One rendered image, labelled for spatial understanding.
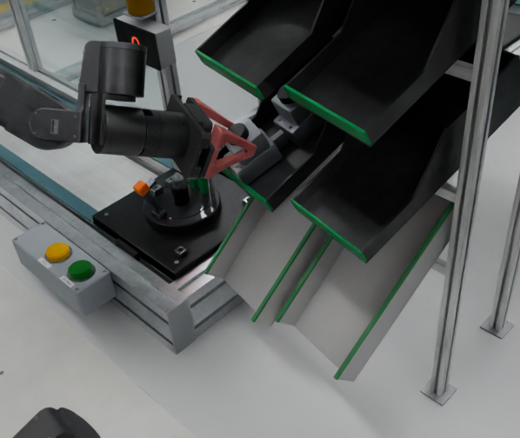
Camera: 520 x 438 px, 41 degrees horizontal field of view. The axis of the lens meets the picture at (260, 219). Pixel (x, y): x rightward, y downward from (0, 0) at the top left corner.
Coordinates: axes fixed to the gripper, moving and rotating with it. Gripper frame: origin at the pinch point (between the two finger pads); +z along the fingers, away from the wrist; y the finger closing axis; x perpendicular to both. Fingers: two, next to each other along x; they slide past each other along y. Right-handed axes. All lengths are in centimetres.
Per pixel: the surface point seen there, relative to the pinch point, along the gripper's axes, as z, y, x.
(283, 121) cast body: 5.5, 0.3, -3.3
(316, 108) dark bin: -2.5, -14.1, -12.3
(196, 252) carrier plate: 7.9, 12.0, 28.3
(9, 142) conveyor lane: -8, 76, 46
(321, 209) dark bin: 6.4, -12.1, 2.1
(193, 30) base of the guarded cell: 53, 120, 28
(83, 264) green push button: -8.2, 18.8, 36.1
